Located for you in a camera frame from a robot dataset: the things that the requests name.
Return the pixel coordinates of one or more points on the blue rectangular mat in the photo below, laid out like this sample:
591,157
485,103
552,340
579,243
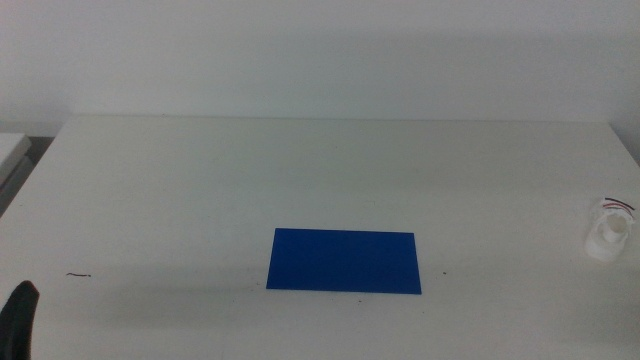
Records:
345,262

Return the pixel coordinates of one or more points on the small dark thread scrap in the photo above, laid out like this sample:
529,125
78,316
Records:
77,274

